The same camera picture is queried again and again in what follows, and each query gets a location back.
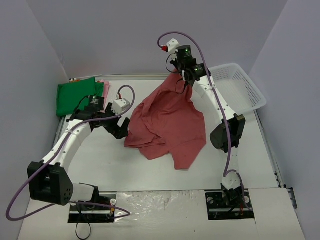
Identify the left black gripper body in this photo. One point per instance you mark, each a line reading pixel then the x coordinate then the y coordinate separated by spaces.
pixel 110 120

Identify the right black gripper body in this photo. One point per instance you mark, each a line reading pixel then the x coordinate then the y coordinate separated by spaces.
pixel 176 66

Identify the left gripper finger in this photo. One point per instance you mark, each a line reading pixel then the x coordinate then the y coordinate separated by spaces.
pixel 124 129
pixel 118 131

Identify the red t shirt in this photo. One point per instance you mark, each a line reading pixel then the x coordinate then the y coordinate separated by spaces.
pixel 167 122

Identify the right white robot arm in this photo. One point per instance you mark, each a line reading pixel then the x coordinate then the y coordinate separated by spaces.
pixel 228 125

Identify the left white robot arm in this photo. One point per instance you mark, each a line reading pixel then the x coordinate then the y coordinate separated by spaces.
pixel 49 179

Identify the pink folded t shirt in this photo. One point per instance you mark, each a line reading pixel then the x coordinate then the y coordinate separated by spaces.
pixel 106 86

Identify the green folded t shirt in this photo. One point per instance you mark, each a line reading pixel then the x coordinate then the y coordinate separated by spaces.
pixel 70 94

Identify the white plastic basket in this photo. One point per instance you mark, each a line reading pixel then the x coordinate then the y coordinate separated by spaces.
pixel 237 88

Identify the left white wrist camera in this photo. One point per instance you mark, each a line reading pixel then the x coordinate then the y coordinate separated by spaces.
pixel 119 106

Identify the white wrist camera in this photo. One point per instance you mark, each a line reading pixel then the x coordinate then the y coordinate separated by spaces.
pixel 172 45
pixel 119 106

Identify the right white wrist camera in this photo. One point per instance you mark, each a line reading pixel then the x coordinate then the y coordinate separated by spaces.
pixel 172 45

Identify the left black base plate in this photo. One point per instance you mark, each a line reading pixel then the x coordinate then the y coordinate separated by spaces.
pixel 94 214

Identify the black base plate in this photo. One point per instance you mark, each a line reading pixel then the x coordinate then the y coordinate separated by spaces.
pixel 94 214
pixel 218 209

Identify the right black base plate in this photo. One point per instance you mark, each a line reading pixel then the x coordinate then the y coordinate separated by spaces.
pixel 218 209

